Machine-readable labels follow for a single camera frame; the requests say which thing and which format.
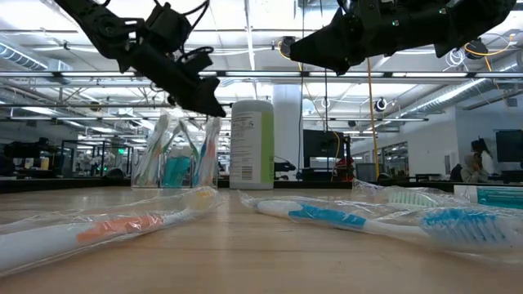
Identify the green white toothbrush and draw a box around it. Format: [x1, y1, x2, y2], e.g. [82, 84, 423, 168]
[351, 179, 467, 209]
[136, 114, 171, 187]

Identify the orange white toothbrush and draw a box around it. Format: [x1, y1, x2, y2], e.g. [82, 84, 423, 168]
[0, 186, 224, 278]
[205, 117, 221, 187]

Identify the clear acrylic organizer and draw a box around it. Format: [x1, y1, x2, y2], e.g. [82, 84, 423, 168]
[130, 116, 221, 189]

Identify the teal toothpaste tube white cap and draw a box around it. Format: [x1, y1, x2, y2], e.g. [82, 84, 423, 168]
[176, 146, 193, 188]
[453, 184, 523, 210]
[163, 146, 183, 188]

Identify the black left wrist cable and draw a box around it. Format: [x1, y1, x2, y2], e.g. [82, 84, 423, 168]
[179, 45, 216, 63]

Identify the white wipes canister green label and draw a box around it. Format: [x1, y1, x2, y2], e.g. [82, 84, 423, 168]
[229, 100, 275, 191]

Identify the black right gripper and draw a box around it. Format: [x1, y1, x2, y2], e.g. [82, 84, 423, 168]
[288, 0, 400, 76]

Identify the black screen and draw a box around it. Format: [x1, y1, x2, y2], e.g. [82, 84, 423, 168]
[302, 129, 346, 159]

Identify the silver ceiling duct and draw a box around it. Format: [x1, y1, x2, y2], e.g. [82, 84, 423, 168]
[402, 77, 489, 120]
[0, 42, 50, 73]

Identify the person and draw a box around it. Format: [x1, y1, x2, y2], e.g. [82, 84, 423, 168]
[469, 138, 496, 177]
[460, 154, 484, 184]

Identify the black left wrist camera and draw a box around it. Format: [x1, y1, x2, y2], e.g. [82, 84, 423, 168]
[142, 2, 193, 52]

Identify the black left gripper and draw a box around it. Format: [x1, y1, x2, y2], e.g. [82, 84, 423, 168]
[122, 40, 227, 118]

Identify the white pillar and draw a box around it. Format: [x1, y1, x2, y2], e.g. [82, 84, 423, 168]
[271, 83, 304, 180]

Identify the blue white toothbrush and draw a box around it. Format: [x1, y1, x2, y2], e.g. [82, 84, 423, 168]
[240, 191, 523, 254]
[194, 138, 208, 185]

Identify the dark wall monitor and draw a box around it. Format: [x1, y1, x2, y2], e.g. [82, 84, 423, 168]
[495, 129, 523, 163]

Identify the red chair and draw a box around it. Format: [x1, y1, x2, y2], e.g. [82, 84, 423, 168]
[334, 157, 356, 183]

